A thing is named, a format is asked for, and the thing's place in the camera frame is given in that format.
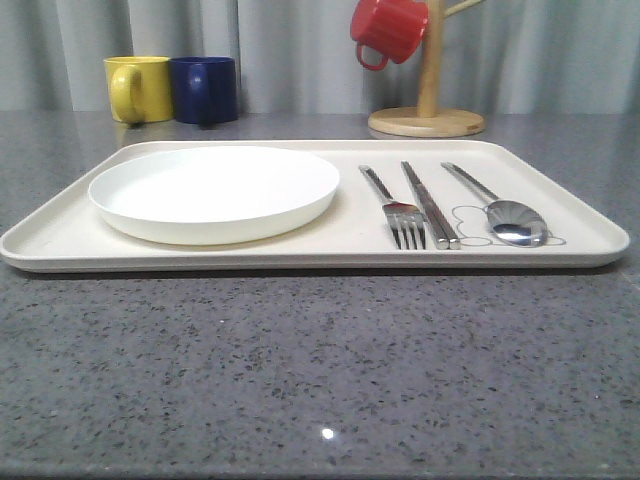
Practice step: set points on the silver metal fork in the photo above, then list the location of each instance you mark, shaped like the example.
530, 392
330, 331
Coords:
405, 221

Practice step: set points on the white round plate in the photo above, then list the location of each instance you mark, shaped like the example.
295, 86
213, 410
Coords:
214, 195

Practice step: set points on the silver metal spoon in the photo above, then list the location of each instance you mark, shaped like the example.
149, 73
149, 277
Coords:
512, 222

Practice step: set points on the beige rabbit serving tray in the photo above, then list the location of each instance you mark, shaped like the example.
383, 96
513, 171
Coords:
67, 234

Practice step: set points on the wooden mug tree stand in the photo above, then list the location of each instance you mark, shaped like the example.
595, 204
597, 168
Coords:
427, 119

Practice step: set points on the grey pleated curtain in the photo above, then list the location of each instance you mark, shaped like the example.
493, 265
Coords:
507, 57

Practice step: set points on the dark blue mug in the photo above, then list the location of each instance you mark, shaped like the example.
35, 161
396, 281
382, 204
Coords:
204, 89

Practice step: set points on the red mug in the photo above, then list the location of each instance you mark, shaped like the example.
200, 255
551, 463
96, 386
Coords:
387, 30

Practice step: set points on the yellow mug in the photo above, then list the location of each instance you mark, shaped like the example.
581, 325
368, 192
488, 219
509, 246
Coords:
139, 89

